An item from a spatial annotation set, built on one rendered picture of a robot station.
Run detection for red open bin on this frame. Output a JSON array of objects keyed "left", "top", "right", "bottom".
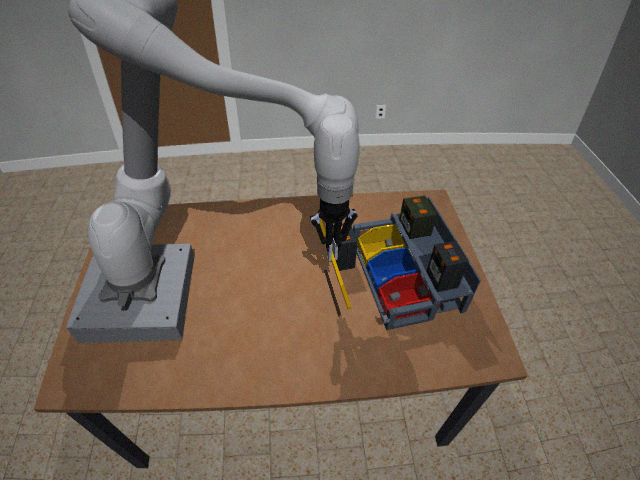
[{"left": 379, "top": 273, "right": 431, "bottom": 319}]

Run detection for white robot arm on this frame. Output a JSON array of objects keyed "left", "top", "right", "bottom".
[{"left": 68, "top": 0, "right": 360, "bottom": 311}]

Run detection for yellow open bin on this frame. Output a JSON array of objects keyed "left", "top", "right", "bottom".
[{"left": 358, "top": 224, "right": 406, "bottom": 266}]

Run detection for grey metal bin shelf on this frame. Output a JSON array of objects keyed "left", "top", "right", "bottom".
[{"left": 352, "top": 197, "right": 481, "bottom": 330}]

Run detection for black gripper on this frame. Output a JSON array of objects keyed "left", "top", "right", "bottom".
[{"left": 310, "top": 199, "right": 358, "bottom": 261}]

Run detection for yellow bar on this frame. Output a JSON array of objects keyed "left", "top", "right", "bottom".
[{"left": 319, "top": 218, "right": 351, "bottom": 309}]

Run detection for blue bin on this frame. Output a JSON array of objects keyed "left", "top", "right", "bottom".
[{"left": 368, "top": 247, "right": 418, "bottom": 292}]

